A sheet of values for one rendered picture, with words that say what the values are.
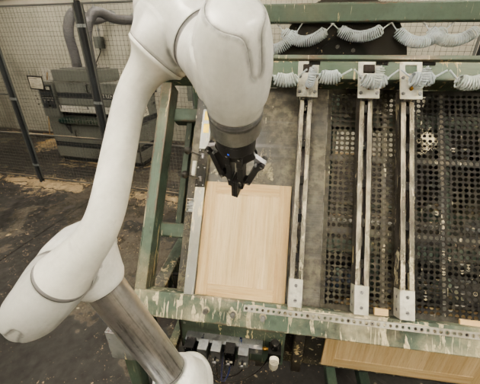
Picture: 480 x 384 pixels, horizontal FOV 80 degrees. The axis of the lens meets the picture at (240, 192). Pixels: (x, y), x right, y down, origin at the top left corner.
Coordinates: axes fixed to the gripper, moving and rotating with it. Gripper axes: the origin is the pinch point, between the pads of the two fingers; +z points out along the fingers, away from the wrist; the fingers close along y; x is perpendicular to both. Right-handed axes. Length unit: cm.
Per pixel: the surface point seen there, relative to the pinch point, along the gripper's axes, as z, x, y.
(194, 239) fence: 77, -3, 24
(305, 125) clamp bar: 53, -72, -9
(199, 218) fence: 73, -13, 26
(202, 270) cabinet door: 84, 9, 16
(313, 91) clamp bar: 40, -82, -8
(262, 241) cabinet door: 76, -14, -8
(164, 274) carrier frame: 110, 14, 41
